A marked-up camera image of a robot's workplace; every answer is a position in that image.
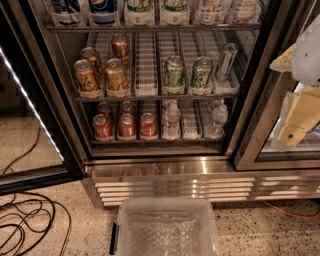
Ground green can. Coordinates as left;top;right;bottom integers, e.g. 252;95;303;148
191;56;212;89
164;55;184;88

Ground gold can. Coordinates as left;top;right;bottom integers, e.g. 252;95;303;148
105;58;129;91
74;59;101;92
111;33;130;65
80;47;104;85

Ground clear water bottle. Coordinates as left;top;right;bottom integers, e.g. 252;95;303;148
208;100;228;139
162;102;181;140

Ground gold can back left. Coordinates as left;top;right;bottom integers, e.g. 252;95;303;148
80;47;104;85

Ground gold can front right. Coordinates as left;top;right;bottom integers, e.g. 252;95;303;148
105;58;129;91

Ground gold can front left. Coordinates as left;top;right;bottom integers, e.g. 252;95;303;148
74;59;101;92

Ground green label bottle right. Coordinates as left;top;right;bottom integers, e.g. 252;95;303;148
160;0;190;25

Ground clear water bottle right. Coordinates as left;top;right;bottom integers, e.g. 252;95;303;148
208;100;228;139

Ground stainless steel fridge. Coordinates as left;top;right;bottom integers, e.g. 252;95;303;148
32;0;319;207

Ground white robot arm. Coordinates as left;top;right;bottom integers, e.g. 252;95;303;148
270;15;320;152

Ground gold can back right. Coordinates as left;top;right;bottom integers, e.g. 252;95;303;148
111;33;130;65

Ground closed right fridge door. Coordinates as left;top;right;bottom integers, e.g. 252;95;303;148
226;0;320;171

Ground clear plastic bin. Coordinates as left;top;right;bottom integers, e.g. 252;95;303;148
109;197;220;256

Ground green label bottle left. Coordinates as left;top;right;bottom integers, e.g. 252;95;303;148
124;0;154;26

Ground white label bottle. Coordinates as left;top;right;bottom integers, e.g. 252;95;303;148
228;0;258;24
194;0;226;25

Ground white label bottle left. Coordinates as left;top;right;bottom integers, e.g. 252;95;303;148
194;0;226;25

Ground green can right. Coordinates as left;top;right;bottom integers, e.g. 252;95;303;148
191;56;212;89

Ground red coke can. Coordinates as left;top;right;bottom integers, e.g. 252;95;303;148
119;114;136;137
93;114;113;138
96;102;113;118
140;112;157;137
120;101;136;115

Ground green label bottle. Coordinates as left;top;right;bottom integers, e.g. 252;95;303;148
124;0;154;26
160;0;190;25

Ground clear water bottle left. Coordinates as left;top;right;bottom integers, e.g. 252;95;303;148
162;102;181;140

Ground blue pepsi bottle right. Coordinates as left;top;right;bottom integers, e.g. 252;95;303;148
88;0;118;26

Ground blue pepsi bottle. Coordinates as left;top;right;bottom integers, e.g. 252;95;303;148
88;0;118;26
50;0;82;26

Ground blue pepsi bottle left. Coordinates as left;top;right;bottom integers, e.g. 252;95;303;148
50;0;82;26

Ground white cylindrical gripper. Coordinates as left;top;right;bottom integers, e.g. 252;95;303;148
270;44;320;148

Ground green can left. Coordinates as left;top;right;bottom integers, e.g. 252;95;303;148
164;55;184;88

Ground black cables on floor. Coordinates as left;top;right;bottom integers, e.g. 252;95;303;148
0;126;73;256

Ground white label bottle right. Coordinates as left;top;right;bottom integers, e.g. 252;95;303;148
228;0;258;24

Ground open glass fridge door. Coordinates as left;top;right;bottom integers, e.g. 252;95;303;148
0;0;84;195

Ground slim silver can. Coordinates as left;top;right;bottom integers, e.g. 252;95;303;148
215;43;238;81

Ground orange cable on floor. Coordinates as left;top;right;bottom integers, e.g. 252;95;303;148
261;199;320;220

